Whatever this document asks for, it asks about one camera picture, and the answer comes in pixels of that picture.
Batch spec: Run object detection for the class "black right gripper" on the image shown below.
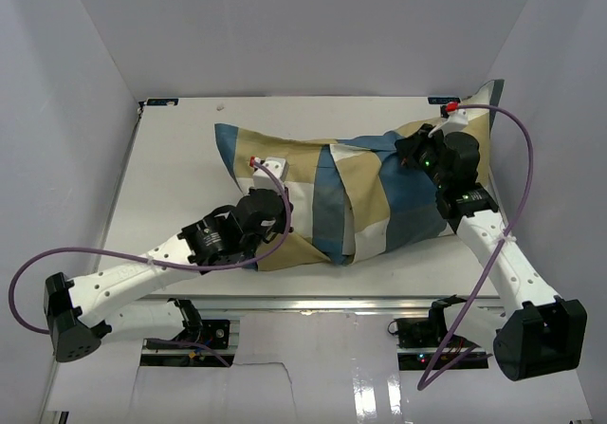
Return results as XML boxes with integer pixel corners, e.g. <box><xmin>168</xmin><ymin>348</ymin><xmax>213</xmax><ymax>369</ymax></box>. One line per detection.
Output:
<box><xmin>396</xmin><ymin>124</ymin><xmax>451</xmax><ymax>190</ymax></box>

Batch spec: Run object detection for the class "blue tan white pillowcase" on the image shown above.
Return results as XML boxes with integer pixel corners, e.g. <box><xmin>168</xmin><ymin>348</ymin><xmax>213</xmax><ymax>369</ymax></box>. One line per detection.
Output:
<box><xmin>212</xmin><ymin>79</ymin><xmax>506</xmax><ymax>273</ymax></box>

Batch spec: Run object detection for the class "white pillow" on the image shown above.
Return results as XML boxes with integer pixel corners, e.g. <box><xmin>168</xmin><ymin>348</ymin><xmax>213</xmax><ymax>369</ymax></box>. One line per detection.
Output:
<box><xmin>341</xmin><ymin>204</ymin><xmax>356</xmax><ymax>256</ymax></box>

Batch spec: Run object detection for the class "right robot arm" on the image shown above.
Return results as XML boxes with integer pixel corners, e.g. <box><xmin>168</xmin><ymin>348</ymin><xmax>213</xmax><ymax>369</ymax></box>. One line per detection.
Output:
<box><xmin>395</xmin><ymin>124</ymin><xmax>587</xmax><ymax>381</ymax></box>

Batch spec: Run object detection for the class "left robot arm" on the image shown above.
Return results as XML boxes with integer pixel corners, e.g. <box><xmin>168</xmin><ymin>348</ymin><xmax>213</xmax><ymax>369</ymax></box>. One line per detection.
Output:
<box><xmin>44</xmin><ymin>189</ymin><xmax>290</xmax><ymax>363</ymax></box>

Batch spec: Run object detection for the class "blue left corner sticker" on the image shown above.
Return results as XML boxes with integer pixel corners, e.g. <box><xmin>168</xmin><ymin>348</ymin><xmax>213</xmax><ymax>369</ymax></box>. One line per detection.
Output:
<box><xmin>145</xmin><ymin>98</ymin><xmax>179</xmax><ymax>106</ymax></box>

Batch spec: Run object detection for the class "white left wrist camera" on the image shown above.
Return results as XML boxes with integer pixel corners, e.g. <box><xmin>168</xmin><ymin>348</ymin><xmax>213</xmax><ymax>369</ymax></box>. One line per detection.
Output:
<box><xmin>249</xmin><ymin>157</ymin><xmax>288</xmax><ymax>190</ymax></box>

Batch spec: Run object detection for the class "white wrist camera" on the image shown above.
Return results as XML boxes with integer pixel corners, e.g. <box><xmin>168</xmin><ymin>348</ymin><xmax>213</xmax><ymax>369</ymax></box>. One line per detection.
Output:
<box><xmin>249</xmin><ymin>157</ymin><xmax>288</xmax><ymax>190</ymax></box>
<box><xmin>428</xmin><ymin>101</ymin><xmax>469</xmax><ymax>138</ymax></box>

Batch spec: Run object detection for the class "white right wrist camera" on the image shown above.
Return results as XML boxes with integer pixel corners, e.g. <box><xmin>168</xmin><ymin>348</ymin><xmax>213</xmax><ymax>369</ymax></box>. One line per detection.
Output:
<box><xmin>428</xmin><ymin>101</ymin><xmax>469</xmax><ymax>138</ymax></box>

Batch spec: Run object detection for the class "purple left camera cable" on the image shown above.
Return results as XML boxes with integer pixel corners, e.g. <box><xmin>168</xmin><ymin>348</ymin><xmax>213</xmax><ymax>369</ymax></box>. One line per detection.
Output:
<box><xmin>8</xmin><ymin>157</ymin><xmax>293</xmax><ymax>336</ymax></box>

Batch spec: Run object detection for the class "purple camera cable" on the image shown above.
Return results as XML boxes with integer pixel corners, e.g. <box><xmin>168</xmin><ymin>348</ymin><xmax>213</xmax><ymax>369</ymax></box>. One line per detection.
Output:
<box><xmin>8</xmin><ymin>157</ymin><xmax>293</xmax><ymax>336</ymax></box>
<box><xmin>415</xmin><ymin>102</ymin><xmax>536</xmax><ymax>392</ymax></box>

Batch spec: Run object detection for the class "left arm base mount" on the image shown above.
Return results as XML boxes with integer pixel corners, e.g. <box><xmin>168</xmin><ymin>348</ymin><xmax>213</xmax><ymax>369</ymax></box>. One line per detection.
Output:
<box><xmin>141</xmin><ymin>299</ymin><xmax>234</xmax><ymax>368</ymax></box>

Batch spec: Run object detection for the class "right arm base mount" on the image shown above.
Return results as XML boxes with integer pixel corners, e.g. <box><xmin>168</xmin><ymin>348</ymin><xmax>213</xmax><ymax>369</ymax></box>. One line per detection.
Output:
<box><xmin>387</xmin><ymin>295</ymin><xmax>489</xmax><ymax>372</ymax></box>

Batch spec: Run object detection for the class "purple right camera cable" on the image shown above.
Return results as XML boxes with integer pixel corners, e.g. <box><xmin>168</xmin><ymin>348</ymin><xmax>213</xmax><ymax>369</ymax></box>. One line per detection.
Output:
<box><xmin>415</xmin><ymin>102</ymin><xmax>536</xmax><ymax>392</ymax></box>

